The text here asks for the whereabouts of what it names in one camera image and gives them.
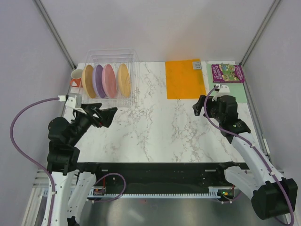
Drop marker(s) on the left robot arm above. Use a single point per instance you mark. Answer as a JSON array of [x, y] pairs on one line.
[[63, 208]]

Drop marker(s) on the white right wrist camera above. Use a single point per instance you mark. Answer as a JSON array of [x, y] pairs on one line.
[[222, 90]]

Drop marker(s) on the small white label card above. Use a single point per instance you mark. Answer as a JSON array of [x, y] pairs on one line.
[[196, 65]]

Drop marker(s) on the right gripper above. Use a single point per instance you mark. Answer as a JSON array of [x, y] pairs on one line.
[[197, 106]]

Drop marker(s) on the purple plate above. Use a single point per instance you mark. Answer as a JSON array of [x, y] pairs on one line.
[[97, 81]]

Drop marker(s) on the clear wire dish rack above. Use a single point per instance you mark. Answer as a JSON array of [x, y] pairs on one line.
[[114, 57]]

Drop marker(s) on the purple book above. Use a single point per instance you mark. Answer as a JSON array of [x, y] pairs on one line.
[[226, 73]]

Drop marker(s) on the orange white mug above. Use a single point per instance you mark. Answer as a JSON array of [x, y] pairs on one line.
[[76, 77]]

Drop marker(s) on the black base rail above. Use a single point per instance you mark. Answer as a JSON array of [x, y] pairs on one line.
[[159, 178]]

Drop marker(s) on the green cutting mat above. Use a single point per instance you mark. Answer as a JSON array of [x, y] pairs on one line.
[[236, 89]]

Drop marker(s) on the orange cutting mat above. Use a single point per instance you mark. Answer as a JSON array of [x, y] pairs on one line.
[[182, 81]]

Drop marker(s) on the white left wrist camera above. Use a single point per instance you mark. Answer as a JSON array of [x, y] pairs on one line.
[[73, 100]]

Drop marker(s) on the pink plate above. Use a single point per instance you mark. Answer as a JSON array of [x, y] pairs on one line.
[[109, 81]]

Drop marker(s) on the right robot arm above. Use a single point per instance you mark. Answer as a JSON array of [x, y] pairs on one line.
[[270, 193]]

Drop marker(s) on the yellow plate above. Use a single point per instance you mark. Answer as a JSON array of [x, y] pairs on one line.
[[124, 81], [87, 81]]

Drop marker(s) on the white cable duct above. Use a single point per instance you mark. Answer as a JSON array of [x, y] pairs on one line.
[[212, 194]]

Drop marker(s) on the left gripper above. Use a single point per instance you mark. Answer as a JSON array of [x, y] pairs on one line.
[[106, 114]]

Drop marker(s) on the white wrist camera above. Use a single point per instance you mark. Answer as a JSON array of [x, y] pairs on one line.
[[222, 90], [73, 100]]

